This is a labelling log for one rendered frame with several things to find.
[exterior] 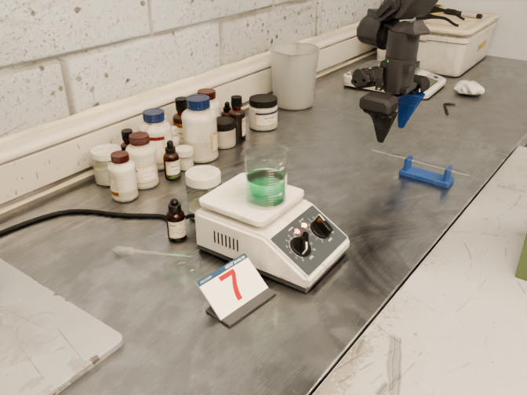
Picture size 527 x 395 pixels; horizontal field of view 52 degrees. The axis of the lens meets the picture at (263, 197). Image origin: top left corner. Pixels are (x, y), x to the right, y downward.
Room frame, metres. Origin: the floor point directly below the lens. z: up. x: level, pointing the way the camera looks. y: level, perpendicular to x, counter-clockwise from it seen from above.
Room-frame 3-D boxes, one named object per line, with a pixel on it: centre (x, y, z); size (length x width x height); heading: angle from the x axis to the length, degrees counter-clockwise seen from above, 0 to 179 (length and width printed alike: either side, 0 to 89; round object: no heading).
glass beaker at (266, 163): (0.69, 0.00, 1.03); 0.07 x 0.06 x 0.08; 120
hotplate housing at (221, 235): (0.70, 0.00, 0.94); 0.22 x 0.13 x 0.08; 56
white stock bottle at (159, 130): (1.01, 0.22, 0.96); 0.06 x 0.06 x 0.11
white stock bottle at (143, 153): (0.92, 0.23, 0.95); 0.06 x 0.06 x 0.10
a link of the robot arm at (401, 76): (1.00, -0.25, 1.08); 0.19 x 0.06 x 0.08; 143
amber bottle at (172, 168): (0.95, 0.18, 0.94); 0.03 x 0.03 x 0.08
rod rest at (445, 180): (0.94, -0.32, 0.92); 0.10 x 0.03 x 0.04; 53
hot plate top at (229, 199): (0.71, 0.02, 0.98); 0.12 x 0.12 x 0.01; 56
